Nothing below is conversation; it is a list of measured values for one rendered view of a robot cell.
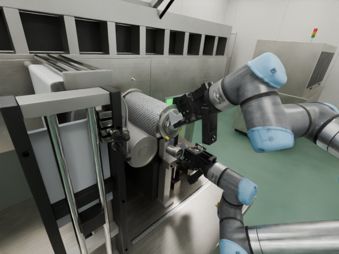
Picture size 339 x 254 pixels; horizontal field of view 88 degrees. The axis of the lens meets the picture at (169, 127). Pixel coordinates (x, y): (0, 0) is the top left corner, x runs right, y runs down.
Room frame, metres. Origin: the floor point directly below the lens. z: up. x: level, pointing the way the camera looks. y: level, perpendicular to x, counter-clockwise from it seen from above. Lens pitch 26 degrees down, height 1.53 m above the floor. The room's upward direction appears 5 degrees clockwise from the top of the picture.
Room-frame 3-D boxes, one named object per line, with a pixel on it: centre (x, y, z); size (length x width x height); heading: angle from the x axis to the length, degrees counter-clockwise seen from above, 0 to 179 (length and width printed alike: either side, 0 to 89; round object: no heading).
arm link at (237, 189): (0.44, -0.24, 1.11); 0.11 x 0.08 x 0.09; 45
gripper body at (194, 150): (0.55, -0.13, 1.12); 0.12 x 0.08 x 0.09; 45
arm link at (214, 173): (0.49, -0.18, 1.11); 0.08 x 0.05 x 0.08; 135
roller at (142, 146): (0.59, 0.17, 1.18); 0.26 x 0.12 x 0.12; 45
